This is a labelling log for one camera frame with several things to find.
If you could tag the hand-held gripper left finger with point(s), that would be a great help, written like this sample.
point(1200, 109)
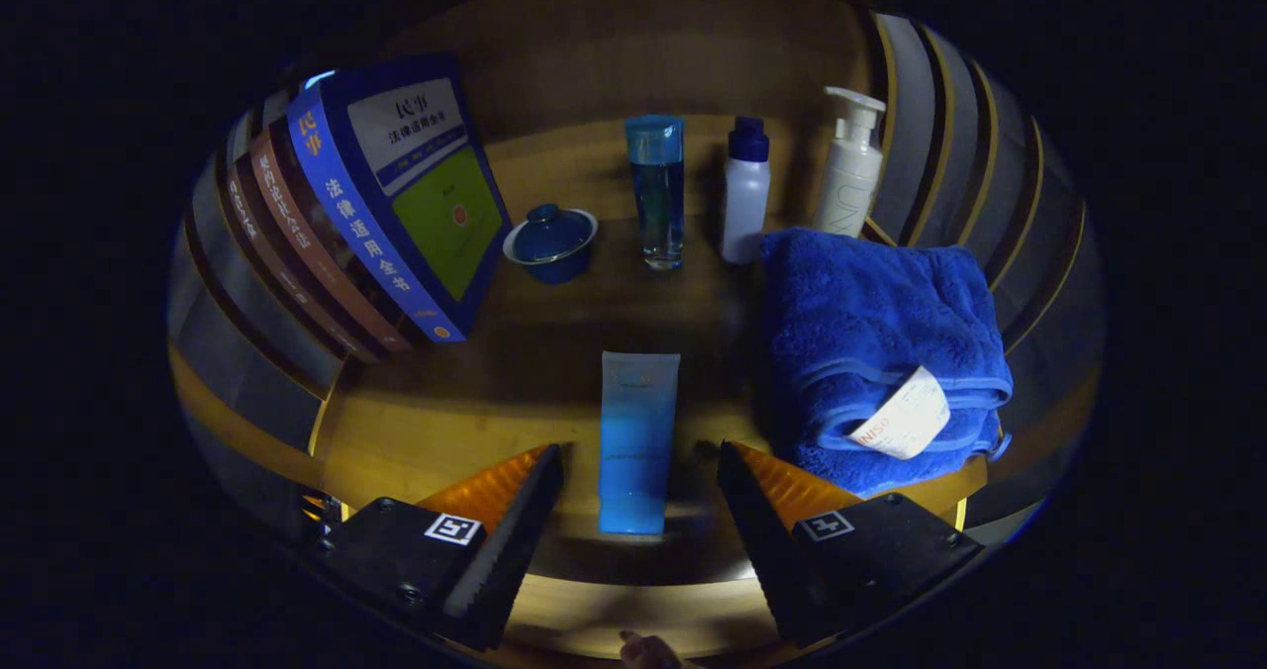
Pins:
point(505, 550)

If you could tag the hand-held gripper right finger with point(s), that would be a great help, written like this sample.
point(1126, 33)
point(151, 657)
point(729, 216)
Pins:
point(762, 540)

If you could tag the blue squeeze tube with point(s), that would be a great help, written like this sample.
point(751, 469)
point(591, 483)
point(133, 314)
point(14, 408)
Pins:
point(638, 441)

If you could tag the wooden countertop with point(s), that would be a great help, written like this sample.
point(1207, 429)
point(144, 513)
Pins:
point(495, 392)

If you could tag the wooden cabinet with shelf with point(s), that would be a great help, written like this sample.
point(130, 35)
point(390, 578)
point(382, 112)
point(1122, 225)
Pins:
point(633, 46)

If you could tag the blue folded towel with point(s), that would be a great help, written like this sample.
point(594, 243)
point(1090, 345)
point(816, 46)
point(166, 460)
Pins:
point(861, 323)

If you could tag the blue lidded teacup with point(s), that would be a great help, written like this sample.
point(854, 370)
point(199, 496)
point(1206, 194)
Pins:
point(550, 243)

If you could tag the white bottle with blue cap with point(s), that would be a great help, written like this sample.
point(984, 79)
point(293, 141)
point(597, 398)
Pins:
point(744, 204)

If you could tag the thin brown book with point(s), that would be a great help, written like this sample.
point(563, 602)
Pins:
point(287, 283)

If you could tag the thick brown book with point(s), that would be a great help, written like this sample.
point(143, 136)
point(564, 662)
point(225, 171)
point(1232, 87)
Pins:
point(317, 253)

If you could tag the clear blue bottle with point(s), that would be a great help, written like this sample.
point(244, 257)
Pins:
point(656, 194)

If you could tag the blue book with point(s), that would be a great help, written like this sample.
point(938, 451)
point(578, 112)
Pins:
point(416, 194)

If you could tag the white pump bottle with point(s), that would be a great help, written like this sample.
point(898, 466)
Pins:
point(849, 179)

